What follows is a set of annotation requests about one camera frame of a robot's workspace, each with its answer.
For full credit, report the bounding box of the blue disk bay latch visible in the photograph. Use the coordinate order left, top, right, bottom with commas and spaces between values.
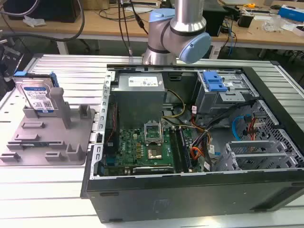
202, 70, 228, 92

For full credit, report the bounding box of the metal disk bay cage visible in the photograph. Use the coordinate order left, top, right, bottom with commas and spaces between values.
194, 70, 260, 116

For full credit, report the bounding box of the hard disk in blue carrier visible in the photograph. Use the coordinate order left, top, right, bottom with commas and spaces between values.
13, 71, 59, 117

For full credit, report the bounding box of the socket cover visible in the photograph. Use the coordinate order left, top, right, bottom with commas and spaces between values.
143, 122, 163, 146

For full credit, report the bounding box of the grey power supply unit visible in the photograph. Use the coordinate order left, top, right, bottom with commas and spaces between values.
110, 73, 168, 130

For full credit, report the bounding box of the green motherboard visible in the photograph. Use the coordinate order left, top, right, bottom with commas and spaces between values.
102, 127, 193, 175

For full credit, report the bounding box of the CPU socket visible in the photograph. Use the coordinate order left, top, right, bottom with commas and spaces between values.
146, 147, 163, 160

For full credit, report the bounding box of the RAM stick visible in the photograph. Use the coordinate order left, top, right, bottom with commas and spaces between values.
133, 166, 173, 173

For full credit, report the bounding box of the open black PC case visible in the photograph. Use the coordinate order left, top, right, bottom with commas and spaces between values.
80, 63, 304, 224

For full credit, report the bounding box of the wooden desk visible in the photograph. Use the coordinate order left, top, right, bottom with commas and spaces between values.
0, 4, 304, 51

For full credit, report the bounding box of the grey parts rack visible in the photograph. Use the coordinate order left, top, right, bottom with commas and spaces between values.
0, 87, 96, 167

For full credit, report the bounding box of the black equipment at table edge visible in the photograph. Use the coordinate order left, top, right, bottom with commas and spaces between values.
0, 30, 24, 100

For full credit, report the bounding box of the blue white box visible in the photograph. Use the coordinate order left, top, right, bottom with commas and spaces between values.
277, 4, 304, 23

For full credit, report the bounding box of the yellow black wire bundle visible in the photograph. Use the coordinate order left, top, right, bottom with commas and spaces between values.
162, 88, 186, 119

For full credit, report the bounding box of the orange wire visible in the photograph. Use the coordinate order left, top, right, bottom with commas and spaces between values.
190, 147, 205, 164

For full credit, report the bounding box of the blue wire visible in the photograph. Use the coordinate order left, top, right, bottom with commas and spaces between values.
232, 114, 251, 144

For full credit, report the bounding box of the black cable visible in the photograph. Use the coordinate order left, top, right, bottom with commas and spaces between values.
117, 0, 133, 57

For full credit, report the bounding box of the red wire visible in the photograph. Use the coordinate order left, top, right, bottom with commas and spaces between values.
247, 115, 259, 141

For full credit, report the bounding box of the silver expansion slot bracket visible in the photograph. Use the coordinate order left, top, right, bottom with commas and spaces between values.
225, 140, 276, 152

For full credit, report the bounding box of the grey thick cable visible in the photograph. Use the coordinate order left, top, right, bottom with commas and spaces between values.
0, 0, 86, 44

